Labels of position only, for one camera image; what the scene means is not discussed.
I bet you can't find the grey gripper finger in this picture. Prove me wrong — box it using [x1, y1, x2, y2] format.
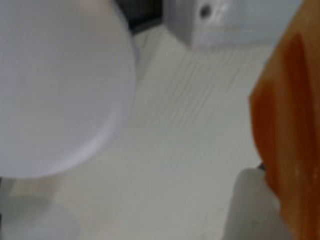
[226, 167, 292, 240]

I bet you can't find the orange striped salmon sushi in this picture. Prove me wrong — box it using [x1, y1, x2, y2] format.
[248, 0, 320, 240]

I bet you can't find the white toy train car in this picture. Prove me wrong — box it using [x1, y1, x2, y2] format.
[163, 0, 305, 50]

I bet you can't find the white round plastic plate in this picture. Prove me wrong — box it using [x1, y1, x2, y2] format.
[0, 0, 137, 179]

